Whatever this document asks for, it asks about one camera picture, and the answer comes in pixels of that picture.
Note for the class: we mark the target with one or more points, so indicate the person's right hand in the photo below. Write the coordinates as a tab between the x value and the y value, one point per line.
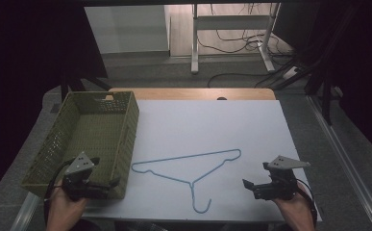
297	211

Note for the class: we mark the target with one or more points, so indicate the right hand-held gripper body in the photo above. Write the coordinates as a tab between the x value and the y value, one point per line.
283	186

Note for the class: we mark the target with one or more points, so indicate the white power strip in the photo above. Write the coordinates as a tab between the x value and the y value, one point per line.
290	72

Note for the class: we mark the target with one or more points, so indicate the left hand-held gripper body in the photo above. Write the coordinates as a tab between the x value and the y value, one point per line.
78	166

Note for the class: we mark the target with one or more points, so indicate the white table mat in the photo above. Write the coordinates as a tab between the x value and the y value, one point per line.
206	128

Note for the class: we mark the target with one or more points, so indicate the green plastic mesh basket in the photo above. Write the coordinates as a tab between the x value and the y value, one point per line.
98	128

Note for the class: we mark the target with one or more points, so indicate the aluminium floor rail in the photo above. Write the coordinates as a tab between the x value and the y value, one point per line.
343	154

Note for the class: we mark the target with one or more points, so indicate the white cabinet panel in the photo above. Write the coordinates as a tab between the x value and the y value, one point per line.
126	29

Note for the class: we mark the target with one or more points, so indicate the white metal desk frame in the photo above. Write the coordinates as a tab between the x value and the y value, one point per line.
231	22

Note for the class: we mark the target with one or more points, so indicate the black metal stand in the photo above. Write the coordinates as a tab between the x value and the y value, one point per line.
326	96

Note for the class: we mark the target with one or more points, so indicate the aluminium frame bar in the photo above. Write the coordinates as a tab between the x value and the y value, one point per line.
25	211

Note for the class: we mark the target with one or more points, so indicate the person's left hand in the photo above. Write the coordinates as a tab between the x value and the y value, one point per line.
63	211

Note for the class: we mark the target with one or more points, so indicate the small dark table knob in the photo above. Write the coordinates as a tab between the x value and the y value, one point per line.
221	98

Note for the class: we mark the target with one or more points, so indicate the dark curtain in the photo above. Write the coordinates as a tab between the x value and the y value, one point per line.
29	64
359	70

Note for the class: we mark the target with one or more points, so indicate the black stand legs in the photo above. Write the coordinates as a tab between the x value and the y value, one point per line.
78	84

